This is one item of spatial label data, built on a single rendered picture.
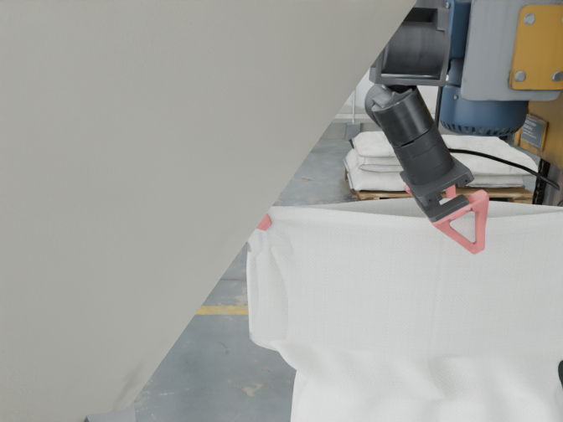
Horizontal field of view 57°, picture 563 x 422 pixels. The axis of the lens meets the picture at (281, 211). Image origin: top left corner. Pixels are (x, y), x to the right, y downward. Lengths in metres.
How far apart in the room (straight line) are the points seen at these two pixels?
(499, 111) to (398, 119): 0.38
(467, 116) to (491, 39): 0.13
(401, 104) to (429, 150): 0.06
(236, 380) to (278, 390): 0.17
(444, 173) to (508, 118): 0.35
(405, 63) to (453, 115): 0.38
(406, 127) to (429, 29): 0.11
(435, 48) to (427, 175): 0.14
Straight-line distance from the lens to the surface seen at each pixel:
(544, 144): 1.10
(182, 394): 2.01
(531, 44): 0.92
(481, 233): 0.64
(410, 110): 0.60
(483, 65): 0.90
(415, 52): 0.60
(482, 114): 0.95
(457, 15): 0.89
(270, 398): 1.97
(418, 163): 0.62
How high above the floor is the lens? 1.28
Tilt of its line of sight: 21 degrees down
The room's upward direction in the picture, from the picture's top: straight up
